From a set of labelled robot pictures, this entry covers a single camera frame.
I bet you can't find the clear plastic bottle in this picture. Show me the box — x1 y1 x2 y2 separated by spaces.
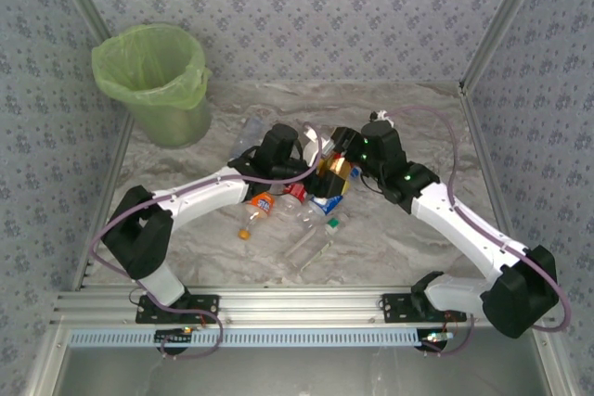
229 115 271 160

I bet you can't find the red label clear bottle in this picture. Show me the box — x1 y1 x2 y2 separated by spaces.
278 182 321 236

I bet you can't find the orange label soda bottle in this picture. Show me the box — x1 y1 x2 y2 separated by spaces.
237 190 278 242

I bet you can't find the clear bottle with green band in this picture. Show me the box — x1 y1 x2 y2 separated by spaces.
282 213 353 275

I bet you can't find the green-lined trash bin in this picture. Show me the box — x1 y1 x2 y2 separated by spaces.
91 23 213 112

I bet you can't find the small circuit board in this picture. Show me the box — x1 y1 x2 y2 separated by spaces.
154 326 195 346
420 328 456 351

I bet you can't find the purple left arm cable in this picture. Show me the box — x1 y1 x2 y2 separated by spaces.
87 121 326 361

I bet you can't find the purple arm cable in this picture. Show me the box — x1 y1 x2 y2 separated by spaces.
389 106 572 358
87 121 326 361

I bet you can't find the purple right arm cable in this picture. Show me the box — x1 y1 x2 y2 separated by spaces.
389 106 572 358

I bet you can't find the aluminium table side rail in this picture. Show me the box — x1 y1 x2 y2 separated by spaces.
71 108 136 293
457 82 523 249

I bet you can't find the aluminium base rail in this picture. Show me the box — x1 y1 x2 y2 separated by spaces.
49 282 565 326

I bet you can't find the light blue slotted cable duct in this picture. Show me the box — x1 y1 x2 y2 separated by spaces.
68 326 431 350

